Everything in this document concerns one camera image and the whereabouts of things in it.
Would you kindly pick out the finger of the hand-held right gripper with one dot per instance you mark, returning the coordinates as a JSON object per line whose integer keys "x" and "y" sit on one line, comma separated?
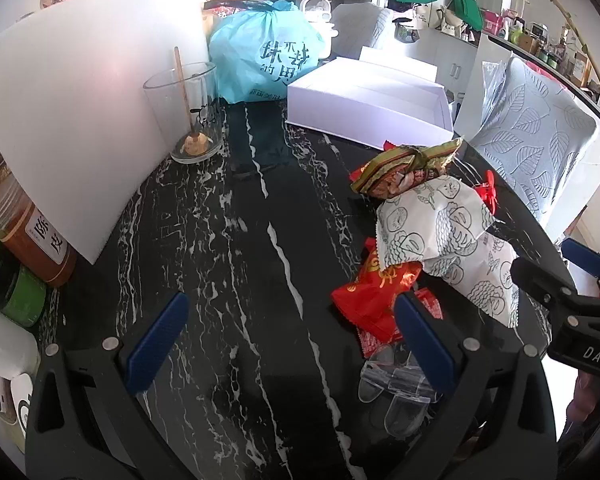
{"x": 540, "y": 277}
{"x": 582, "y": 255}

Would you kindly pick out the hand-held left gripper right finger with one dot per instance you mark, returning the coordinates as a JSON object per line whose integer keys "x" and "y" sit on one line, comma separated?
{"x": 422, "y": 342}

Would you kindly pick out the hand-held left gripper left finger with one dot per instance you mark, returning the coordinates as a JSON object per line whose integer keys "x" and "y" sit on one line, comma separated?
{"x": 155, "y": 342}

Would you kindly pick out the red toy fan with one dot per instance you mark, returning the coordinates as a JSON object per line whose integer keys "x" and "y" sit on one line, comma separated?
{"x": 487, "y": 190}

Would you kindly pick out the white line-print snack packet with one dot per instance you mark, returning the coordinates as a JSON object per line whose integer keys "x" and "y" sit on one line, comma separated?
{"x": 430, "y": 225}

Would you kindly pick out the green gold snack packet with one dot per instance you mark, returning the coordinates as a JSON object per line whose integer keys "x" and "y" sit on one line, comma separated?
{"x": 405, "y": 165}

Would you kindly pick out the white gift box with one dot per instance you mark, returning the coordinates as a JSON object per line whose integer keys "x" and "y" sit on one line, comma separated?
{"x": 360, "y": 95}

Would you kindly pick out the person's right hand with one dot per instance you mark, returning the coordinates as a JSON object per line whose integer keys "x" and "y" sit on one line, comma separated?
{"x": 587, "y": 402}

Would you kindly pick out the leaf-patterned chair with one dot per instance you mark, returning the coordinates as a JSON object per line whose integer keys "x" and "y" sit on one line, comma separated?
{"x": 535, "y": 135}
{"x": 360, "y": 30}

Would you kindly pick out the green jar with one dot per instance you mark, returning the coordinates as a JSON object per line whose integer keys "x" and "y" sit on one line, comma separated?
{"x": 15, "y": 290}

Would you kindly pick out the white labelled container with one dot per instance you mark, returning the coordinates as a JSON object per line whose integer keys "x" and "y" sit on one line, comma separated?
{"x": 10, "y": 410}

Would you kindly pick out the brown jar with white label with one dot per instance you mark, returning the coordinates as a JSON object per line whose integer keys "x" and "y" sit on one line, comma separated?
{"x": 30, "y": 240}

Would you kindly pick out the folded clear umbrella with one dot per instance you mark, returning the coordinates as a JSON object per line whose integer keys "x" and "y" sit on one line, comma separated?
{"x": 492, "y": 90}

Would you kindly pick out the row of jars and bottles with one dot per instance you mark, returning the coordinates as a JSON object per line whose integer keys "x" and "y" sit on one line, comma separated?
{"x": 540, "y": 40}

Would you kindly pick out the white cupboard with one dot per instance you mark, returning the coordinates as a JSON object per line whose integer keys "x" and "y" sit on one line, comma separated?
{"x": 450, "y": 60}

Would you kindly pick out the white foam board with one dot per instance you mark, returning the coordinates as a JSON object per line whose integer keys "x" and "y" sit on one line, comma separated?
{"x": 80, "y": 110}

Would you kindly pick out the bamboo stick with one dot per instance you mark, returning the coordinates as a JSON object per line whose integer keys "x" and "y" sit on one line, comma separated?
{"x": 562, "y": 5}

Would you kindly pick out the wooden honey dipper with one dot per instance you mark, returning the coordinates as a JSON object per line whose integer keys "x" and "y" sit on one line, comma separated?
{"x": 184, "y": 90}

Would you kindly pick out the white kettle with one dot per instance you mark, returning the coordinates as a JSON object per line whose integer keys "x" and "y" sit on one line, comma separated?
{"x": 314, "y": 10}

